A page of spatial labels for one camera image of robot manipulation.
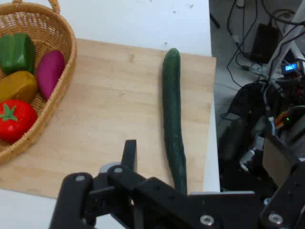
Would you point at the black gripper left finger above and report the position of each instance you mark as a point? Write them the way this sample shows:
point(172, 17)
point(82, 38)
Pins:
point(128, 190)

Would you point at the long green cucumber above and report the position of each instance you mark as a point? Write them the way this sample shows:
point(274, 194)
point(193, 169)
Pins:
point(171, 107)

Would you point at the red toy tomato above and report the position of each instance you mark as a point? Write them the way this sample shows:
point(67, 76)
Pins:
point(16, 121)

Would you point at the wooden cutting board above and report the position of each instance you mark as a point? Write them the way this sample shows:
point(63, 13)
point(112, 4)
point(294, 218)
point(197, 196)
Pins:
point(114, 107)

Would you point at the small blue display module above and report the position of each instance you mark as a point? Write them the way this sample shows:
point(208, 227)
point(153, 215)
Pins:
point(291, 67)

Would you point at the green toy bell pepper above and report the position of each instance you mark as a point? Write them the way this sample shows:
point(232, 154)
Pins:
point(16, 53)

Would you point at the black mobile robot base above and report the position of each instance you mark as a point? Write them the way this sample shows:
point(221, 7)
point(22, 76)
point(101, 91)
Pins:
point(245, 143)

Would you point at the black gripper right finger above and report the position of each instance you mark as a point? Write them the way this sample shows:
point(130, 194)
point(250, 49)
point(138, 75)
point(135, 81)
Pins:
point(286, 202)

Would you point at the yellow-brown toy potato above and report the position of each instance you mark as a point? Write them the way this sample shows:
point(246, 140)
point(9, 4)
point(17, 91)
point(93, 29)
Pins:
point(17, 86)

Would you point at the brown cardboard piece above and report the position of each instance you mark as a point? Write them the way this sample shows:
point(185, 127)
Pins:
point(276, 159)

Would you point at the purple toy sweet potato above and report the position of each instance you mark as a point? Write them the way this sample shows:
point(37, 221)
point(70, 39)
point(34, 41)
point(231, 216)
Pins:
point(50, 71)

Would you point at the black power adapter brick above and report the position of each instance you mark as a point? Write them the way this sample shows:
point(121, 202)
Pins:
point(264, 43)

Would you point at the woven wicker basket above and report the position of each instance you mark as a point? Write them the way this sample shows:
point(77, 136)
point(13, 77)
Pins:
point(59, 71)

